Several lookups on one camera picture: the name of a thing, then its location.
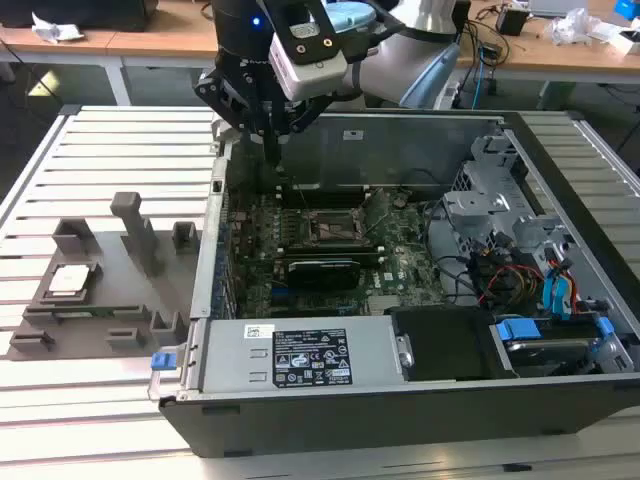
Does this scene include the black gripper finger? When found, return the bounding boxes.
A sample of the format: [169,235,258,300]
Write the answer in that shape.
[273,97,334,164]
[193,67,275,164]

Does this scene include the silver CPU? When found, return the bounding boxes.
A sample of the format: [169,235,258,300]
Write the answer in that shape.
[46,263,92,295]

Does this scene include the CPU socket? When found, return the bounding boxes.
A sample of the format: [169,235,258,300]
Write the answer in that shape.
[305,208,365,247]

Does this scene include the wooden desk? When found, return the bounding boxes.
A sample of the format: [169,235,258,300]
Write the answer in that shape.
[0,0,219,106]
[452,0,640,109]

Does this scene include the black monitor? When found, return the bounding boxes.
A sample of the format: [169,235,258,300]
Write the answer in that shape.
[0,0,160,32]

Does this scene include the black graphics card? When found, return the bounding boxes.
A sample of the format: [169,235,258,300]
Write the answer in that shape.
[284,257,361,292]

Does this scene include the crumpled white paper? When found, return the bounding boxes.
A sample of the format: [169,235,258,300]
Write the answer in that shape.
[30,12,86,45]

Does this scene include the silver metal drive cage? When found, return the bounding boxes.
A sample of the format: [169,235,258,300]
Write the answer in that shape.
[442,133,576,261]

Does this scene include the green motherboard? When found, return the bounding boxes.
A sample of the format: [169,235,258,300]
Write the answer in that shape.
[224,187,446,319]

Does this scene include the silver chipset heatsink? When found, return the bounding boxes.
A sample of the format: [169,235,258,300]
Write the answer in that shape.
[367,294,401,316]

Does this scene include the small black box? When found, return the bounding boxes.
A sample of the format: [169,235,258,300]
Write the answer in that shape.
[495,7,530,36]

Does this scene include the grey parts rack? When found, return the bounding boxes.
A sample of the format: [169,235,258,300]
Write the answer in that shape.
[7,190,201,362]

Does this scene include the green RAM stick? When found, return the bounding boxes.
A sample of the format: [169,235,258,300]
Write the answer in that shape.
[49,304,142,319]

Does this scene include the grey power supply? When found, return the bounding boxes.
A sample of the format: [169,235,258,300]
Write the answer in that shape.
[179,315,417,402]

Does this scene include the black plastic shroud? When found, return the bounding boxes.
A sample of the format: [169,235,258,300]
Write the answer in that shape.
[389,307,494,384]

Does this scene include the silver laptop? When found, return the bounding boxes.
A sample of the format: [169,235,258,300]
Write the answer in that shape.
[529,0,586,16]

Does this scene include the clear plastic bag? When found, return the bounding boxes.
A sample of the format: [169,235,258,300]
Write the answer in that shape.
[542,7,609,47]

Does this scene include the blue disk carrier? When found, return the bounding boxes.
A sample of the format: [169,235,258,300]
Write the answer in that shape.
[494,315,619,361]

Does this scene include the black PC case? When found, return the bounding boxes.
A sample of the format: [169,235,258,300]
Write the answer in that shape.
[147,107,640,459]

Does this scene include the small white box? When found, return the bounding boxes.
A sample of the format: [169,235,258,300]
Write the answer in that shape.
[617,29,640,56]

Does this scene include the hard disk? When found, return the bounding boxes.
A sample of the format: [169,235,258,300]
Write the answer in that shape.
[504,338,601,377]

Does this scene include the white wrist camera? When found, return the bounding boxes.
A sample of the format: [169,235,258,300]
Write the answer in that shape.
[268,33,348,101]

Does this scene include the blue network cable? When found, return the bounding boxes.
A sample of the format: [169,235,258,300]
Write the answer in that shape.
[472,47,486,110]

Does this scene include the red yellow power wires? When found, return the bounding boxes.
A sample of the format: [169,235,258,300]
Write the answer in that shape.
[469,249,546,309]

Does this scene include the blue flat data cable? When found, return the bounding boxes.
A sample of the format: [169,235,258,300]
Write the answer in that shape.
[542,276,559,321]
[558,273,575,321]

